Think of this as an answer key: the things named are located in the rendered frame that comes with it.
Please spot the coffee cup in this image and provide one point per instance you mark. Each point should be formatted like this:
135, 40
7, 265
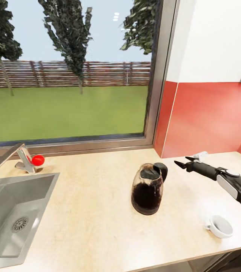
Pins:
219, 226

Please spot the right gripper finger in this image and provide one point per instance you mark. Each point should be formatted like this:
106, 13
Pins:
182, 165
190, 158

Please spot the countertop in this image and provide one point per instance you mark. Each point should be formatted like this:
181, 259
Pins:
227, 160
90, 224

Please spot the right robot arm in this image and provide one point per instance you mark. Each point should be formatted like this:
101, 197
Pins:
229, 180

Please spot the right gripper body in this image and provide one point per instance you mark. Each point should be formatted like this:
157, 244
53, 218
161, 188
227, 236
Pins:
197, 167

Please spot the electric kettle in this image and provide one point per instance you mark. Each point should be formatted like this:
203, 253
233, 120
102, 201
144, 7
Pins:
147, 188

